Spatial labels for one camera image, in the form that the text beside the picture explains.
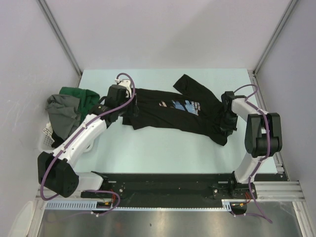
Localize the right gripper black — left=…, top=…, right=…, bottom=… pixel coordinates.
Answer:
left=220, top=111, right=238, bottom=136

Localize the grey t shirt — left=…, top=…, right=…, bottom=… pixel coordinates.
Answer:
left=45, top=94, right=81, bottom=140

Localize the aluminium corner post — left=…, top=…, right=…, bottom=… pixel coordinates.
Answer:
left=36, top=0, right=83, bottom=78
left=252, top=0, right=300, bottom=76

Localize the white plastic laundry basket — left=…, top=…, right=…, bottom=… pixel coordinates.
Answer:
left=38, top=122, right=94, bottom=154

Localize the left aluminium corner post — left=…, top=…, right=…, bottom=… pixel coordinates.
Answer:
left=36, top=0, right=83, bottom=78

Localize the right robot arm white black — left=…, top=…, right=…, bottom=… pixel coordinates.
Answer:
left=220, top=91, right=282, bottom=198

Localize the right aluminium frame rail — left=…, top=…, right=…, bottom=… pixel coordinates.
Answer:
left=247, top=69, right=287, bottom=175

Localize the black printed t shirt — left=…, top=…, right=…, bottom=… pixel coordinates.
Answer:
left=122, top=75, right=230, bottom=146

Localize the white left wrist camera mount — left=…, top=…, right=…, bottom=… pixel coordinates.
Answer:
left=115, top=79, right=132, bottom=98

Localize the grey cable duct strip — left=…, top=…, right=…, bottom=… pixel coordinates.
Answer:
left=46, top=200, right=232, bottom=212

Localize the green t shirt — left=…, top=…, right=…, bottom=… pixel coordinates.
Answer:
left=59, top=87, right=100, bottom=117

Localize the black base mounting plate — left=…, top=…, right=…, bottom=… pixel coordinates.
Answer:
left=80, top=173, right=286, bottom=209

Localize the right aluminium corner post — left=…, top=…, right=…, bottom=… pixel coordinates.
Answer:
left=252, top=0, right=300, bottom=76

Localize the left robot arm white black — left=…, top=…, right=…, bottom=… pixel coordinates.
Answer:
left=38, top=79, right=138, bottom=200

